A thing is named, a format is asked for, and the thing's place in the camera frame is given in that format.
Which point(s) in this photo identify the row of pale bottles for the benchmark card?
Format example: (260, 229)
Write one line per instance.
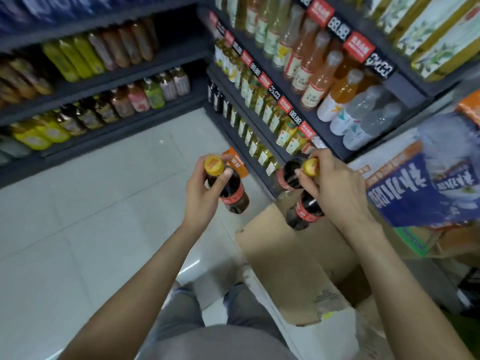
(11, 148)

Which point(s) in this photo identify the person's right hand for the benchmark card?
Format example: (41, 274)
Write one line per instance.
(339, 191)

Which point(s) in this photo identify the row of orange and clear bottles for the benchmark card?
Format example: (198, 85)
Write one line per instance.
(318, 71)

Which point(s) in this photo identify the row of blue packets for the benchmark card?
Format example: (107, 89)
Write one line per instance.
(56, 7)

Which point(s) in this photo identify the person's left hand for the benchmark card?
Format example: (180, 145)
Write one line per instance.
(200, 200)

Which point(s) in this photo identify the open brown cardboard box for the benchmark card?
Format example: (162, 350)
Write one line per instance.
(285, 266)

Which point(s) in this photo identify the blue and orange wrapped pack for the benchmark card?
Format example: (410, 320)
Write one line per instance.
(423, 183)

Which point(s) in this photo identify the row of yellow and brown bottles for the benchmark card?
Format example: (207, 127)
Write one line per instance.
(75, 58)

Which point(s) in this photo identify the person's grey trousers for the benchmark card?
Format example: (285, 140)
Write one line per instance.
(210, 333)

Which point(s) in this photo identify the person's left forearm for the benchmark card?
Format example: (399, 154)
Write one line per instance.
(150, 292)

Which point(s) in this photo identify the person's left thumb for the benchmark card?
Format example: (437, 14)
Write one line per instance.
(223, 180)

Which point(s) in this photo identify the small orange printed carton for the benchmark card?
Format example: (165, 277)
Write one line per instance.
(237, 164)

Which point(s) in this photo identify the dark drink bottle red label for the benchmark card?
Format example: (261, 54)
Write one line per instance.
(303, 212)

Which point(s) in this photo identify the row of yellow label bottles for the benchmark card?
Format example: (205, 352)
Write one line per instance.
(262, 104)

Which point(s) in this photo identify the dark drink bottle yellow cap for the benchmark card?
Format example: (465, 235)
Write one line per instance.
(290, 175)
(235, 194)

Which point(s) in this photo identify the row of small dark bottles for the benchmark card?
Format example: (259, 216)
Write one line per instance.
(243, 131)

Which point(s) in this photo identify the row of red price tags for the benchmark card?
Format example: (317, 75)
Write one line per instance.
(354, 44)
(264, 80)

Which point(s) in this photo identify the dark shelf unit with tags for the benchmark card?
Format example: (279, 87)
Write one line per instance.
(330, 129)

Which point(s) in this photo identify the cardboard carton with green print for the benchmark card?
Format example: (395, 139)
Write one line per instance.
(416, 239)

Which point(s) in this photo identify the row of mixed colour bottles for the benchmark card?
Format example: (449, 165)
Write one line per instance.
(112, 103)

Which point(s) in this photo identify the person's right thumb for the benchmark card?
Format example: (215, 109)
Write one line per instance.
(304, 180)

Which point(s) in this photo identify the person's right forearm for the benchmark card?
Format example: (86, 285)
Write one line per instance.
(401, 292)

